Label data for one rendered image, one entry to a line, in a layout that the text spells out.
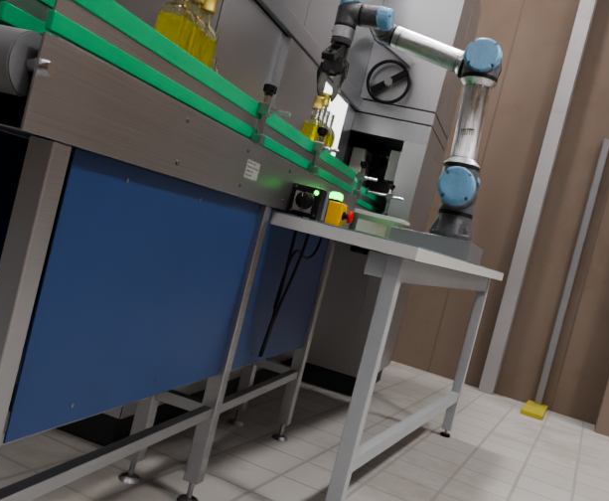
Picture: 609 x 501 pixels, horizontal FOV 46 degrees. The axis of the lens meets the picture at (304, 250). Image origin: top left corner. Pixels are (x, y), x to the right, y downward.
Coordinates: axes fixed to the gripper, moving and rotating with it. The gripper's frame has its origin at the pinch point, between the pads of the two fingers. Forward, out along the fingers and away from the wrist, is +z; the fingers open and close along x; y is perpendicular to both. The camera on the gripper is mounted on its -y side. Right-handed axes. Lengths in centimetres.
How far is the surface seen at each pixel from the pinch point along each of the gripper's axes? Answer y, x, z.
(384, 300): -63, -46, 58
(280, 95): -10.0, 12.3, 4.7
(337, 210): -29, -21, 38
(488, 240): 248, -57, 24
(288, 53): -12.5, 12.2, -9.1
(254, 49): -33.0, 15.5, -3.5
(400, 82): 101, -4, -33
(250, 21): -40.6, 15.6, -9.4
